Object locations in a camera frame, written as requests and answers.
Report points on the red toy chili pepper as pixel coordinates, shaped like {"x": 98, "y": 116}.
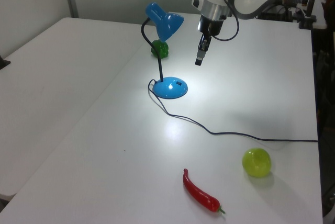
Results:
{"x": 201, "y": 195}

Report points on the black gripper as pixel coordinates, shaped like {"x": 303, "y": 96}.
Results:
{"x": 212, "y": 26}

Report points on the black camera pole with clamp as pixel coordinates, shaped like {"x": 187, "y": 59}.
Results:
{"x": 310, "y": 6}

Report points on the blue desk lamp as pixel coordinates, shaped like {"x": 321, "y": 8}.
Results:
{"x": 170, "y": 89}

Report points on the green toy bell pepper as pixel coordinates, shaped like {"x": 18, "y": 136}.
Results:
{"x": 163, "y": 50}

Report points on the small black table bracket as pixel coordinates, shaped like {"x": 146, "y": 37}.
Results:
{"x": 4, "y": 63}

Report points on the green toy apple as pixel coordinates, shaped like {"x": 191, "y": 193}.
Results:
{"x": 256, "y": 162}

